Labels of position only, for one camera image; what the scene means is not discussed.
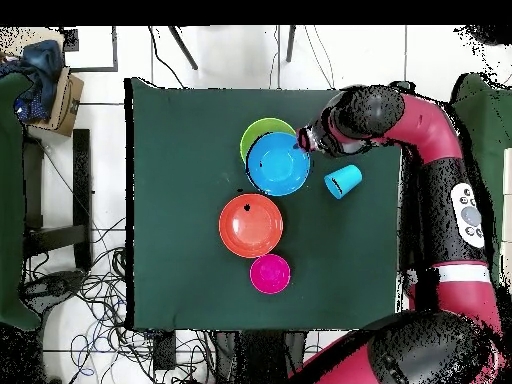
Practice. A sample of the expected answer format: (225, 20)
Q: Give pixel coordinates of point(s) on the blue bowl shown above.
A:
(278, 166)

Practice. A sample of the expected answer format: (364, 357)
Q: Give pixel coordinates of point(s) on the green bowl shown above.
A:
(258, 130)

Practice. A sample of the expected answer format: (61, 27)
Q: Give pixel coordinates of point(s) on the blue cup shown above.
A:
(343, 180)

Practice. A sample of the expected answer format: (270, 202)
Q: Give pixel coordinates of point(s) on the orange bowl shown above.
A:
(250, 230)

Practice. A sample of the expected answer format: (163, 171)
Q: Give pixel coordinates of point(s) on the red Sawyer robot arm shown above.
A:
(432, 128)

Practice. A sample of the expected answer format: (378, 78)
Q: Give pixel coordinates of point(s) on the black tripod leg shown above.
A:
(184, 48)
(290, 44)

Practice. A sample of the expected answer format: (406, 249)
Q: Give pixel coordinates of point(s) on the small pink bowl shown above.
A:
(270, 274)

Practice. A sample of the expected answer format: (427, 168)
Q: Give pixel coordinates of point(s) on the green cloth side table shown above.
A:
(10, 200)
(488, 140)

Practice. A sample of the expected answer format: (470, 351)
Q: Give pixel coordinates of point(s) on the dark green table cloth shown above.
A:
(180, 288)

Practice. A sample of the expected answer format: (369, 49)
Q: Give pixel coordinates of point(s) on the black framed board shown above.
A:
(115, 48)

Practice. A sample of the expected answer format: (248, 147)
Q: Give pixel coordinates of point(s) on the cardboard box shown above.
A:
(68, 104)

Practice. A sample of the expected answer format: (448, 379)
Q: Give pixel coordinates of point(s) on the black power adapter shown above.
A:
(164, 352)

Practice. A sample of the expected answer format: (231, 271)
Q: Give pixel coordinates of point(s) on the blue fabric bag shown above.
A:
(42, 76)

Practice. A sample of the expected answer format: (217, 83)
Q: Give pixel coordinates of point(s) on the black chair base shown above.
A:
(56, 283)

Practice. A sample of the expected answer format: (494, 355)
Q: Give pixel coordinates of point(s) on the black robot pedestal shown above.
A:
(260, 360)

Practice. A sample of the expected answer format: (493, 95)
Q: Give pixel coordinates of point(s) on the black stool frame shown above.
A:
(82, 180)

